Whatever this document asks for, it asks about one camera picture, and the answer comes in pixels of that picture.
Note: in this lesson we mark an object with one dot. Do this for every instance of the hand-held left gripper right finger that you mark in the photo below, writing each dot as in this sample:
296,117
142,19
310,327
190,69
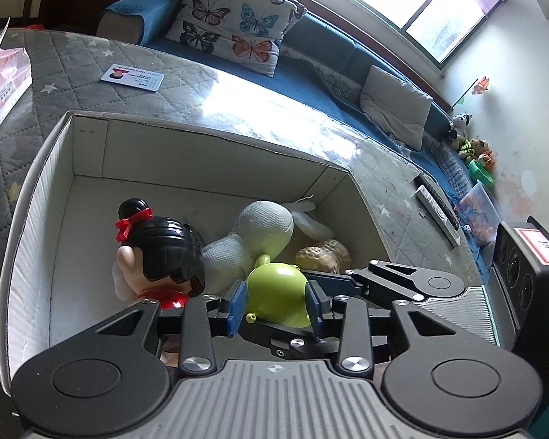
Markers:
314,306

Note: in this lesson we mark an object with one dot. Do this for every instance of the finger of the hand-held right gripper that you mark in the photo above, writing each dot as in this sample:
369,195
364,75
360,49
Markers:
389,276
293,342

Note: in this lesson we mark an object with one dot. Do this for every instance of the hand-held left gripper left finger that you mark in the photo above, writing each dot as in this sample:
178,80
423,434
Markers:
238,305

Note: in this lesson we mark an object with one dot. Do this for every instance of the green round toy figure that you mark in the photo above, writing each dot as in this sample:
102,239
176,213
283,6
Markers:
274,288

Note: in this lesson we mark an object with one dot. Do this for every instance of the white plush rabbit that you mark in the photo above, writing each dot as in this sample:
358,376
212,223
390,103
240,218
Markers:
260,228

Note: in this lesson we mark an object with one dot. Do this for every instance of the black-haired doll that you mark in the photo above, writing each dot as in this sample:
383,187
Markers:
164,242

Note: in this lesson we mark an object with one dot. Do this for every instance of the white cardboard box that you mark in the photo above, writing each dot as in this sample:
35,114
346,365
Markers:
187,160

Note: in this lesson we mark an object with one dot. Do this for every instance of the grey quilted desktop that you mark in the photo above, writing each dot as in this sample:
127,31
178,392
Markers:
187,87

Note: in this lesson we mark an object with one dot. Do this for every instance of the tan peanut toy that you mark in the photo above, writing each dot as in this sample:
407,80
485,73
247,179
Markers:
325,256

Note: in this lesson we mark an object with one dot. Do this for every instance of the grey remote control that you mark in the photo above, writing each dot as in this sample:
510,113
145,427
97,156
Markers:
434,216

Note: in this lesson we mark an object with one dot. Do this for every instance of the clear plastic container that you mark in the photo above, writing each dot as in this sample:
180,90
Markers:
478,212

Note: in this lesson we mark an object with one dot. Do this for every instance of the black remote control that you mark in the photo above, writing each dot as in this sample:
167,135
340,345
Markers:
444,206

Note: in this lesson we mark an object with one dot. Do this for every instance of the green plastic toy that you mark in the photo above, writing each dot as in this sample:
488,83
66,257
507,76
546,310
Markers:
481,173

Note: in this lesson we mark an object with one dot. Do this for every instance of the orange plush toy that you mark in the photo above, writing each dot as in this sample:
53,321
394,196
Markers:
487,153

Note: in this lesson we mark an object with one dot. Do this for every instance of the plush toy with yellow vest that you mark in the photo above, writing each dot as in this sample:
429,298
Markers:
469,148

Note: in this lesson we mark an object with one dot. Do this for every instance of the cow plush toy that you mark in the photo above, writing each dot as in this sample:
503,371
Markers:
460,121

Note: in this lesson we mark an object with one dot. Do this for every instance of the white pillow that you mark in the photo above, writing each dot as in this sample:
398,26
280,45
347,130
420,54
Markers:
393,105

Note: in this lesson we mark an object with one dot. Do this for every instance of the colourful pinwheel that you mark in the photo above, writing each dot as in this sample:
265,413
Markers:
480,86

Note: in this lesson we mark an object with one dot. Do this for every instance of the blue sofa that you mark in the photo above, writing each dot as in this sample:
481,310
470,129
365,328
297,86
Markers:
329,50

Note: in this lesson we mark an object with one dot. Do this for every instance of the white card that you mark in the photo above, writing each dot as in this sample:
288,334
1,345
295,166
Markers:
132,77

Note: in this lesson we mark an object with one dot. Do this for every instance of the window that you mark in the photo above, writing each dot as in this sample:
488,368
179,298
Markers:
439,23

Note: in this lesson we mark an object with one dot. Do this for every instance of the pink tissue pack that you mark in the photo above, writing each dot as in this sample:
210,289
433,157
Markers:
0,82

